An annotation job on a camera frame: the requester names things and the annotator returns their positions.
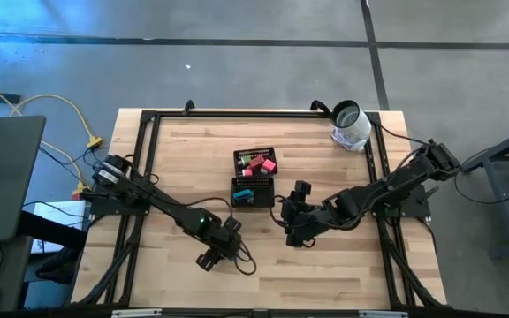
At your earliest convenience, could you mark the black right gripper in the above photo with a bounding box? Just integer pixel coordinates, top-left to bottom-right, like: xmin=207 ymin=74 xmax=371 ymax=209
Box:
xmin=280 ymin=180 xmax=329 ymax=247

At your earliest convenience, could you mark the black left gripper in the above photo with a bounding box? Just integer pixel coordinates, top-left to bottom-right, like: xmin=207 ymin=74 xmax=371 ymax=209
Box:
xmin=196 ymin=216 xmax=243 ymax=272

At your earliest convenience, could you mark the teal digital clock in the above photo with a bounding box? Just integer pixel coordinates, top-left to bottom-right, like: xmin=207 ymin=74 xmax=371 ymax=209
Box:
xmin=232 ymin=188 xmax=256 ymax=202

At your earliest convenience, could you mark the red plug adapter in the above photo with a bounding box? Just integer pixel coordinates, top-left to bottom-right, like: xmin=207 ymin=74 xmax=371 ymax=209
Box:
xmin=248 ymin=155 xmax=267 ymax=175

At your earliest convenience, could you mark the black mesh basket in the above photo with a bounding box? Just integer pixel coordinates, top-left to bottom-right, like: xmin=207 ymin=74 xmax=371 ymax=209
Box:
xmin=230 ymin=176 xmax=277 ymax=208
xmin=232 ymin=147 xmax=278 ymax=178

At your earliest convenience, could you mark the white cylinder device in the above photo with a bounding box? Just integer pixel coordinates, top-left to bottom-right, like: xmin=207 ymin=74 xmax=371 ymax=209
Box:
xmin=330 ymin=99 xmax=373 ymax=149

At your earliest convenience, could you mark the black clamp lever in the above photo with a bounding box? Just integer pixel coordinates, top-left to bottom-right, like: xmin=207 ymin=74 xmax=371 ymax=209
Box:
xmin=416 ymin=185 xmax=440 ymax=205

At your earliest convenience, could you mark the yellow red power plug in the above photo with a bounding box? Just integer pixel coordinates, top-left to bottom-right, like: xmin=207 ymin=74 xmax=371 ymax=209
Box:
xmin=71 ymin=180 xmax=88 ymax=202

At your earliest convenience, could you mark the black bag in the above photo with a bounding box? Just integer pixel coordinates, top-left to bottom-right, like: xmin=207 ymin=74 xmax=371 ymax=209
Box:
xmin=34 ymin=248 xmax=79 ymax=284

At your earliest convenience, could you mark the white paper box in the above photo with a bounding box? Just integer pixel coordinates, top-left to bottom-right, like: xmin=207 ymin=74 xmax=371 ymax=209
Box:
xmin=30 ymin=201 xmax=87 ymax=256

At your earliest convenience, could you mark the black desk beam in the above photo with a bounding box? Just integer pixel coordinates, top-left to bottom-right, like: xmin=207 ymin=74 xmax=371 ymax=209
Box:
xmin=15 ymin=211 xmax=88 ymax=252

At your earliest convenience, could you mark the dark grey desk top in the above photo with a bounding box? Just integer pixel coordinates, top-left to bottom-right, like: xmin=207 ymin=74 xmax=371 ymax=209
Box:
xmin=0 ymin=116 xmax=47 ymax=246

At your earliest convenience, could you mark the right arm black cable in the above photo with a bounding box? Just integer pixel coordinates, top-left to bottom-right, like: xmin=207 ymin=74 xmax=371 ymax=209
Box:
xmin=270 ymin=193 xmax=293 ymax=231

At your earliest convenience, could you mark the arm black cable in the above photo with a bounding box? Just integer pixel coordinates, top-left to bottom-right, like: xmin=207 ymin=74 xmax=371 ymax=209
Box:
xmin=165 ymin=196 xmax=258 ymax=276
xmin=270 ymin=193 xmax=293 ymax=231

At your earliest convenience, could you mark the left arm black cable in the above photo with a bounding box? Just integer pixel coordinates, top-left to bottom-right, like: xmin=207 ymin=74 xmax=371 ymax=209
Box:
xmin=165 ymin=196 xmax=258 ymax=276

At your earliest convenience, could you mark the silver bracket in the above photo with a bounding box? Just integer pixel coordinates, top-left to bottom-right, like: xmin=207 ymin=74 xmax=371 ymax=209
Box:
xmin=111 ymin=308 xmax=163 ymax=318
xmin=358 ymin=310 xmax=409 ymax=318

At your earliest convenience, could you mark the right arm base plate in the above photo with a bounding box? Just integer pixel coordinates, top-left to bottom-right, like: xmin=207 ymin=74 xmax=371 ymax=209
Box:
xmin=367 ymin=183 xmax=432 ymax=218

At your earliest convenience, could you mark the black aluminium table frame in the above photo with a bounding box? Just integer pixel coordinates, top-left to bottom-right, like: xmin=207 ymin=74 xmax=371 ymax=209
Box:
xmin=71 ymin=109 xmax=448 ymax=310

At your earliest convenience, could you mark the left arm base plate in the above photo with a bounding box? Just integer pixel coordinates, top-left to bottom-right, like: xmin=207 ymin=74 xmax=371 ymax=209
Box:
xmin=87 ymin=193 xmax=152 ymax=217

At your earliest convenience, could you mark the black thin cable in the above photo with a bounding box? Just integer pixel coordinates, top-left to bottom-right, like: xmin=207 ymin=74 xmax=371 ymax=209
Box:
xmin=371 ymin=112 xmax=430 ymax=147

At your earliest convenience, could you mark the black floor cable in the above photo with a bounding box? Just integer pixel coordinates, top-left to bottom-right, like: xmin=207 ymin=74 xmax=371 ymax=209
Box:
xmin=452 ymin=148 xmax=509 ymax=207

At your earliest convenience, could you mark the yellow extension cable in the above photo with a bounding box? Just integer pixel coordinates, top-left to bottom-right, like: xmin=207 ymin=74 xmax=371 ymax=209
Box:
xmin=0 ymin=74 xmax=104 ymax=186

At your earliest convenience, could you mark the grey desk frame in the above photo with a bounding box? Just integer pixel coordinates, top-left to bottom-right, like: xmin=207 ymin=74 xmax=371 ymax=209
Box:
xmin=459 ymin=121 xmax=509 ymax=261

